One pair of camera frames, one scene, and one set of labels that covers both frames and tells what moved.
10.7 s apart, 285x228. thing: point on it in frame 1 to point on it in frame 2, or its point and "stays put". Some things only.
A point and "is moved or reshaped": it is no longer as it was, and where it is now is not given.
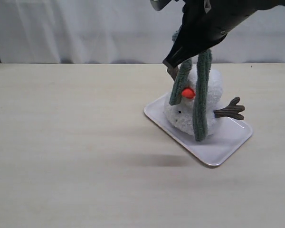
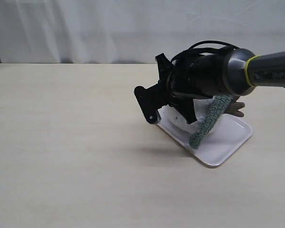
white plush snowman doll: [179, 116] to [204, 105]
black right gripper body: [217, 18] to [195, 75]
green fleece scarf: [202, 88] is moved or reshaped
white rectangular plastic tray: [228, 135] stays put
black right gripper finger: [195, 38] to [152, 99]
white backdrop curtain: [124, 31] stays put
